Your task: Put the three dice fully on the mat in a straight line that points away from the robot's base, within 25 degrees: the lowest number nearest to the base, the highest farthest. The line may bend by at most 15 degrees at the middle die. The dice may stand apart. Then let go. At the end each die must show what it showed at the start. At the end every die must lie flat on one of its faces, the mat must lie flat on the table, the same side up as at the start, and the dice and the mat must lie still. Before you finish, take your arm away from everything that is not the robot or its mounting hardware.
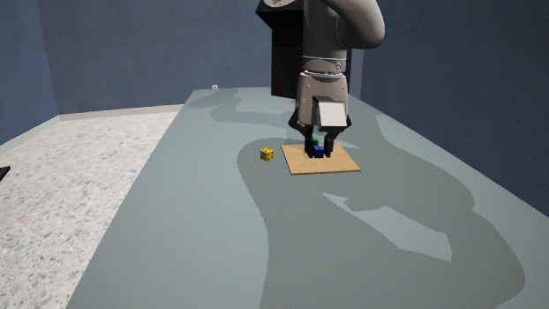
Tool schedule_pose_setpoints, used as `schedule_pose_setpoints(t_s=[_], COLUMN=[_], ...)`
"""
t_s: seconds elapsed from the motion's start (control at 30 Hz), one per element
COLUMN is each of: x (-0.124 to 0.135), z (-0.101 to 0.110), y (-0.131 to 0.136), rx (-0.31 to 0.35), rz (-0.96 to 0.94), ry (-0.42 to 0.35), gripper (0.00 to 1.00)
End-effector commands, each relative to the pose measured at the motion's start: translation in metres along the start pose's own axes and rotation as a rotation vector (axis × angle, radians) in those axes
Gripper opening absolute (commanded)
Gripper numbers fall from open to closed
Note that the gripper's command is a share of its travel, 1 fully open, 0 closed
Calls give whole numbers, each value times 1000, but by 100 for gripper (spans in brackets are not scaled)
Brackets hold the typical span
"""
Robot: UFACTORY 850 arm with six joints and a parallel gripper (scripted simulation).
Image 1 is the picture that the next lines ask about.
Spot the blue die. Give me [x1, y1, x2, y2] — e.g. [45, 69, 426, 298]
[313, 146, 324, 158]

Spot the tan mat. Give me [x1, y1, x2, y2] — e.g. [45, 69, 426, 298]
[281, 144, 361, 176]

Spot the yellow die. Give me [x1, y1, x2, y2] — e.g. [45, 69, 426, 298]
[260, 148, 274, 161]

